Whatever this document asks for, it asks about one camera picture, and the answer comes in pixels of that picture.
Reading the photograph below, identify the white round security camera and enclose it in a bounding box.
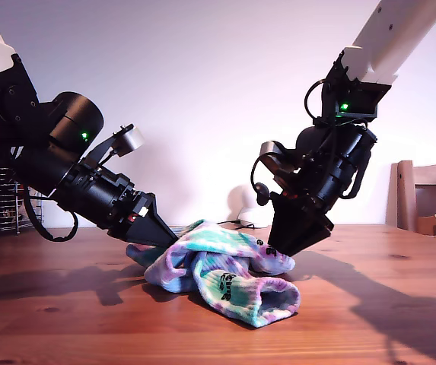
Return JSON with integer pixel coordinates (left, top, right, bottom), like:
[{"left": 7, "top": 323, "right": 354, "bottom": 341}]
[{"left": 228, "top": 182, "right": 272, "bottom": 230}]

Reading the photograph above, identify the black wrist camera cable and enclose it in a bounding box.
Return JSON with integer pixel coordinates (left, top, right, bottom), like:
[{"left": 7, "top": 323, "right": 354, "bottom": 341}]
[{"left": 250, "top": 151, "right": 279, "bottom": 191}]

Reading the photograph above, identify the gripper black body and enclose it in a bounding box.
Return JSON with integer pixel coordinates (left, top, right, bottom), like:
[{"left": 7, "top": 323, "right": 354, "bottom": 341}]
[
  {"left": 274, "top": 167, "right": 358, "bottom": 239},
  {"left": 56, "top": 163, "right": 158, "bottom": 243}
]

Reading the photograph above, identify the chrome wire utensil caddy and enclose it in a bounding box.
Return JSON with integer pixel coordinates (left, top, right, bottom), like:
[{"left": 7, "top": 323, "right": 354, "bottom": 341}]
[{"left": 0, "top": 167, "right": 46, "bottom": 235}]

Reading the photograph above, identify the black camera power cable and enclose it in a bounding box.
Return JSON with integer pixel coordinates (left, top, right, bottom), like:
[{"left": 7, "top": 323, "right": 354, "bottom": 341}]
[{"left": 216, "top": 218, "right": 257, "bottom": 230}]

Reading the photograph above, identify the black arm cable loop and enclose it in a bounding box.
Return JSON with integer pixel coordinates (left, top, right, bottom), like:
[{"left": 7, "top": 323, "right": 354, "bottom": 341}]
[
  {"left": 337, "top": 148, "right": 369, "bottom": 201},
  {"left": 304, "top": 77, "right": 331, "bottom": 122},
  {"left": 21, "top": 186, "right": 80, "bottom": 243}
]

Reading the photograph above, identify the tie-dye Hugging Face sock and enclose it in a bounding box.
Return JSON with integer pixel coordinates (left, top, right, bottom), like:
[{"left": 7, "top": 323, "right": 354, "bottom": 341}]
[
  {"left": 126, "top": 243, "right": 301, "bottom": 329},
  {"left": 170, "top": 218, "right": 297, "bottom": 275}
]

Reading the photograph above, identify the white paper packet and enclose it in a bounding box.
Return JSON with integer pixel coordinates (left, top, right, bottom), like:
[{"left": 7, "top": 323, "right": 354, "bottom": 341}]
[{"left": 19, "top": 188, "right": 43, "bottom": 221}]

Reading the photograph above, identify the wooden chair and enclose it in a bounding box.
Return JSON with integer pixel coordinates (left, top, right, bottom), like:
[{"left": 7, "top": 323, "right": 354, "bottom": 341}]
[{"left": 384, "top": 160, "right": 436, "bottom": 236}]

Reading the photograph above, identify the brown cardboard box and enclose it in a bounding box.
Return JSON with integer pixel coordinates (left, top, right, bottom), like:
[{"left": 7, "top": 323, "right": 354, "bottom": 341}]
[{"left": 415, "top": 215, "right": 436, "bottom": 236}]

